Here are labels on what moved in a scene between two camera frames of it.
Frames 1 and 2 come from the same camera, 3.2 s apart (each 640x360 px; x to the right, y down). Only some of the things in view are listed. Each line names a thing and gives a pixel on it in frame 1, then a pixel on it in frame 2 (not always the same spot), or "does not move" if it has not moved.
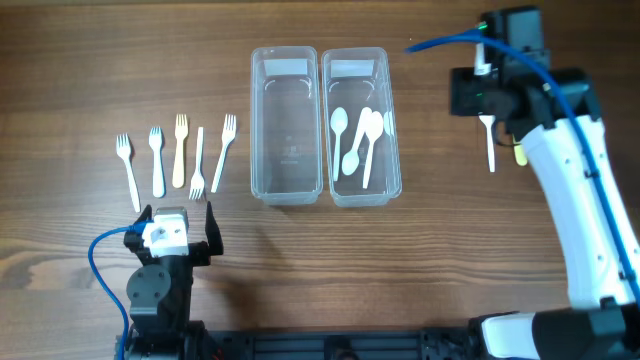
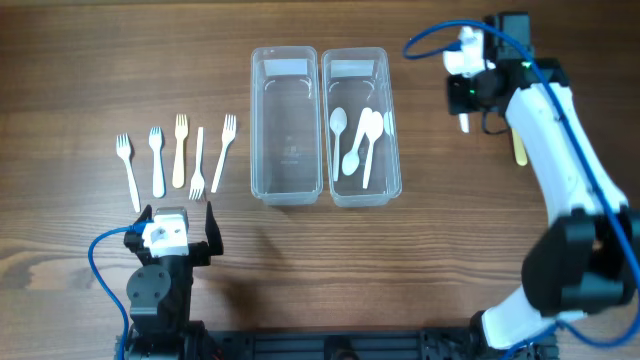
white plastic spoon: [373, 131] does not move
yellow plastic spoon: [519, 155] does not move
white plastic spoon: [488, 120] -> [464, 122]
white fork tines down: [197, 180] does not move
